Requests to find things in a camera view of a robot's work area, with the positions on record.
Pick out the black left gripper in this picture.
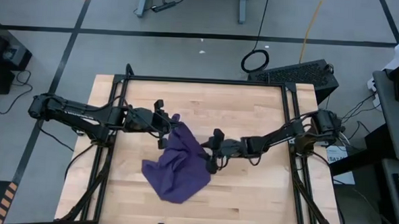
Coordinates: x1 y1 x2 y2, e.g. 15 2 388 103
123 97 180 152

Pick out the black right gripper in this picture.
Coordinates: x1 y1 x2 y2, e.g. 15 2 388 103
199 127 252 177

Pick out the purple towel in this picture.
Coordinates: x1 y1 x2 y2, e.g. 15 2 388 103
140 111 215 206

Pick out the black perforated computer tower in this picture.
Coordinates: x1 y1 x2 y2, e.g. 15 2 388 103
246 55 341 106

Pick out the black power strip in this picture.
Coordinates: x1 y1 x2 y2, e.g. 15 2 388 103
150 0 177 14

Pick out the grey desk leg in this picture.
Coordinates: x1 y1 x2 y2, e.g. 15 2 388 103
135 0 153 19
237 0 249 26

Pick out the white paper sign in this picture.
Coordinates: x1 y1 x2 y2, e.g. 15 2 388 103
323 144 358 186

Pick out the black desk base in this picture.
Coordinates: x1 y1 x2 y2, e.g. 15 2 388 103
328 120 399 179

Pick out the black equipment stack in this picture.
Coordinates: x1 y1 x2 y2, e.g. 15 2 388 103
0 13 35 97

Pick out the white power strip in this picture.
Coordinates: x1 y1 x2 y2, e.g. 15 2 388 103
365 77 383 113

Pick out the grey desk top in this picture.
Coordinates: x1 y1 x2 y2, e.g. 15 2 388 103
378 157 399 224
368 69 399 162

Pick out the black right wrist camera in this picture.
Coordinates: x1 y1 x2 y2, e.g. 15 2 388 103
222 139 242 158

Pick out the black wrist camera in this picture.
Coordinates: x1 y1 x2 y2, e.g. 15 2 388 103
131 108 154 130
222 139 242 158

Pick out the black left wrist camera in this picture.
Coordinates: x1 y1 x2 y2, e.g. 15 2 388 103
131 108 154 130

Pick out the black aluminium table frame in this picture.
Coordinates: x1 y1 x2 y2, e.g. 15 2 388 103
59 60 349 224

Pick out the black coiled hanging cable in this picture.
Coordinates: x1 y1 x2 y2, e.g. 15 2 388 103
240 0 273 75

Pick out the thin black floor cable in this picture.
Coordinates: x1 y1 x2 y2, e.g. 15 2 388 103
0 68 34 116

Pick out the black cable bundle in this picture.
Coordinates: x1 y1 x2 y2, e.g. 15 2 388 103
339 92 383 143

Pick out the long yellow cable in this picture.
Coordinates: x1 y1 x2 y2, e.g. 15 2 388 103
298 0 326 65

